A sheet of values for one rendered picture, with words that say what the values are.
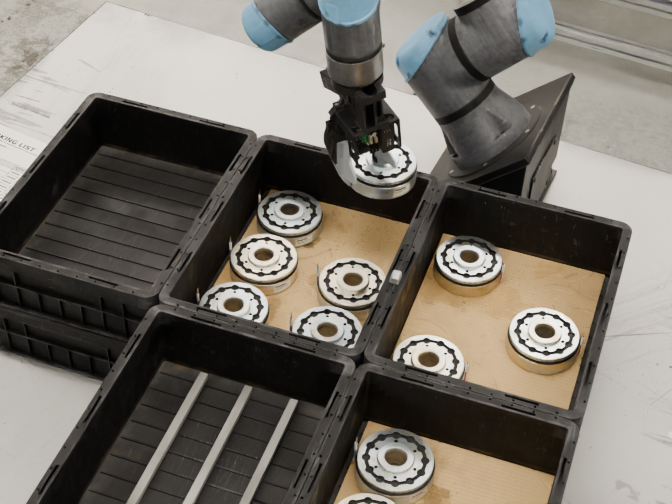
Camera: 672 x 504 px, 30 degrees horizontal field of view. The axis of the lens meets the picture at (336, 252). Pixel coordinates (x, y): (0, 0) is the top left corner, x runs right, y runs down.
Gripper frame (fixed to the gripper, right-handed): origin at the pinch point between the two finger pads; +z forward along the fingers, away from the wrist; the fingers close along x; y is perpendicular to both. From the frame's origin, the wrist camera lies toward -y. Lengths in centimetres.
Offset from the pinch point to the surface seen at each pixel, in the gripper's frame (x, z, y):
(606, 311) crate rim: 20.8, 10.0, 33.4
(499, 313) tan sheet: 11.4, 18.8, 20.2
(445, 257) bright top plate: 8.6, 15.6, 8.9
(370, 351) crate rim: -12.3, 5.2, 26.9
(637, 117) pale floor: 123, 119, -94
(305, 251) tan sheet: -9.5, 15.9, -3.4
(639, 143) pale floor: 117, 118, -83
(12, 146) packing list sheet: -44, 24, -62
